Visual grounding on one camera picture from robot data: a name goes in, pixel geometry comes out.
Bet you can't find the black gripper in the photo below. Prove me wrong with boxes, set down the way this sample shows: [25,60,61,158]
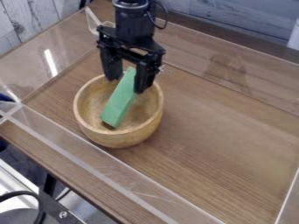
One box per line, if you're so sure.
[97,0,165,94]

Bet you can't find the green rectangular block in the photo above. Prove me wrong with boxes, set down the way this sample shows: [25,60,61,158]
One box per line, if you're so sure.
[99,66,136,128]

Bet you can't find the brown wooden bowl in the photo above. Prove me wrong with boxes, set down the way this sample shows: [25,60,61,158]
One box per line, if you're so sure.
[72,75,164,149]

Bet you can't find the blue object at edge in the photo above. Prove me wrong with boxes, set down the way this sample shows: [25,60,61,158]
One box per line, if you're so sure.
[0,93,15,102]

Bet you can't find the clear acrylic tray walls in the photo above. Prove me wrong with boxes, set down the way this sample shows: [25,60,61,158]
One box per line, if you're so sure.
[0,13,299,224]

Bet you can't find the clear acrylic corner bracket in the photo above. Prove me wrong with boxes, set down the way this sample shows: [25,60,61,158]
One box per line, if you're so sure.
[85,7,116,38]

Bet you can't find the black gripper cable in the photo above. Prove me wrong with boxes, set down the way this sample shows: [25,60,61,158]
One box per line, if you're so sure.
[145,0,169,31]

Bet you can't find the black metal table frame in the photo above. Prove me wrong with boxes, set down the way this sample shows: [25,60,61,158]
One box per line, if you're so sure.
[39,174,87,224]

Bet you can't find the black cable loop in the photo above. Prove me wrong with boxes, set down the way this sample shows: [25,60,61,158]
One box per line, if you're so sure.
[0,191,47,224]

